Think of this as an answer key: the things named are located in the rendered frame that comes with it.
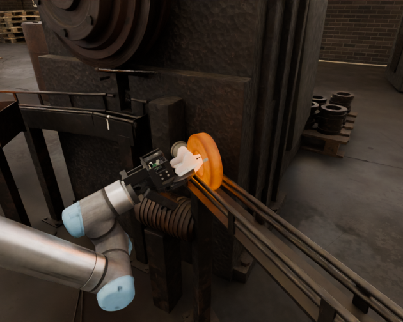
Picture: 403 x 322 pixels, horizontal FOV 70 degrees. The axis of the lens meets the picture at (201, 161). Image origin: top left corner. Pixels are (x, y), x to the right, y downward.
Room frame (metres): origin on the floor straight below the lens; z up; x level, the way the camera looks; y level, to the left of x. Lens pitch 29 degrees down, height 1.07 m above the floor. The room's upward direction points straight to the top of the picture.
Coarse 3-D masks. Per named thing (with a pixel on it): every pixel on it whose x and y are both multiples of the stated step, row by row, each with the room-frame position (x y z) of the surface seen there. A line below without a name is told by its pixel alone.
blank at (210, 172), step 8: (192, 136) 0.68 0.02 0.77; (200, 136) 0.65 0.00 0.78; (208, 136) 0.65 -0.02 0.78; (192, 144) 0.68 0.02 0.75; (200, 144) 0.64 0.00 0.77; (208, 144) 0.62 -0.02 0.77; (192, 152) 0.68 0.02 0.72; (200, 152) 0.64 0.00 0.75; (208, 152) 0.61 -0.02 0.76; (216, 152) 0.61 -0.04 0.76; (208, 160) 0.60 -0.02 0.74; (216, 160) 0.60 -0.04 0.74; (200, 168) 0.67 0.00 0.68; (208, 168) 0.60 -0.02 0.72; (216, 168) 0.59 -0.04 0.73; (200, 176) 0.64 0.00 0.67; (208, 176) 0.60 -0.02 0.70; (216, 176) 0.59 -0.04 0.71; (208, 184) 0.60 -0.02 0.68; (216, 184) 0.59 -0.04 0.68
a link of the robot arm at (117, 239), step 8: (112, 232) 0.51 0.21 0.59; (120, 232) 0.53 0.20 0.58; (96, 240) 0.50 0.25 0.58; (104, 240) 0.50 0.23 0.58; (112, 240) 0.50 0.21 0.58; (120, 240) 0.51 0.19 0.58; (128, 240) 0.55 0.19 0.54; (96, 248) 0.50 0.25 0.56; (104, 248) 0.48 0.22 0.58; (112, 248) 0.48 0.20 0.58; (120, 248) 0.48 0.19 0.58; (128, 248) 0.53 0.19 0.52
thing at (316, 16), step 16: (320, 0) 1.65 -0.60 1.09; (320, 16) 1.73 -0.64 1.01; (304, 32) 1.51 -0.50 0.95; (320, 32) 1.82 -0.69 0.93; (304, 48) 1.53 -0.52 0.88; (304, 64) 1.56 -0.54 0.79; (304, 80) 1.60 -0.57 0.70; (304, 96) 1.68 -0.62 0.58; (304, 112) 1.78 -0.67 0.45; (288, 144) 1.64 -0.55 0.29; (288, 160) 1.81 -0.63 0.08
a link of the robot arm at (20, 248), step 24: (0, 216) 0.38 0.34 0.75; (0, 240) 0.34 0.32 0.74; (24, 240) 0.36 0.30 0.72; (48, 240) 0.38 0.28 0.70; (0, 264) 0.33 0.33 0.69; (24, 264) 0.34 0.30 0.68; (48, 264) 0.35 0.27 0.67; (72, 264) 0.37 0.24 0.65; (96, 264) 0.40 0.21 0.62; (120, 264) 0.43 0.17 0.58; (96, 288) 0.37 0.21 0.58; (120, 288) 0.38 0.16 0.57
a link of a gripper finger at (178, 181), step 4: (188, 172) 0.60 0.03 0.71; (192, 172) 0.61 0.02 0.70; (176, 176) 0.60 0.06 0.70; (180, 176) 0.59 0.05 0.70; (184, 176) 0.60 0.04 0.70; (188, 176) 0.60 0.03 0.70; (192, 176) 0.60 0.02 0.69; (176, 180) 0.58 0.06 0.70; (180, 180) 0.58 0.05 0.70; (184, 180) 0.59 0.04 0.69; (188, 180) 0.59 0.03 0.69; (172, 184) 0.58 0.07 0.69; (176, 184) 0.58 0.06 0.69; (180, 184) 0.58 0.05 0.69; (172, 188) 0.57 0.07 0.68
